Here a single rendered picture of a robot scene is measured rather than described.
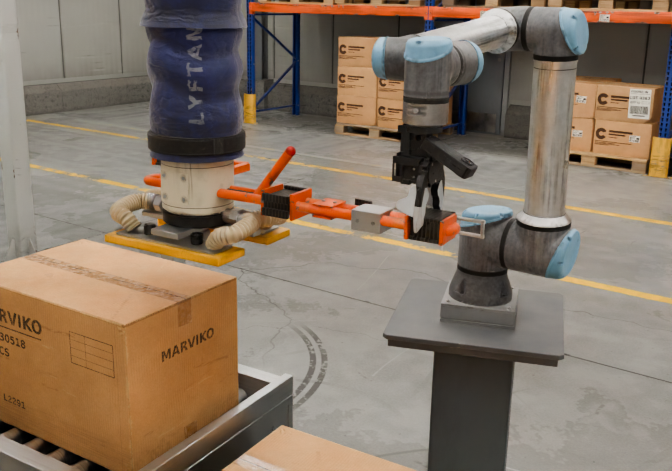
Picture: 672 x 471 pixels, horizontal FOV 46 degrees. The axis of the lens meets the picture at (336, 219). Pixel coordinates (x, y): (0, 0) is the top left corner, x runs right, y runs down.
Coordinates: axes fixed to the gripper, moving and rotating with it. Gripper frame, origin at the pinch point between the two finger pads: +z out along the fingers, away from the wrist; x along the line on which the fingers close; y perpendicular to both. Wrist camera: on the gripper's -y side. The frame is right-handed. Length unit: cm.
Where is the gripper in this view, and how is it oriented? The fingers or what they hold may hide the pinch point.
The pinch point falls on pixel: (429, 223)
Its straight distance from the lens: 164.1
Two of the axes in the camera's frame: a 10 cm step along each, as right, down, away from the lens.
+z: -0.2, 9.6, 2.7
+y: -8.6, -1.5, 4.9
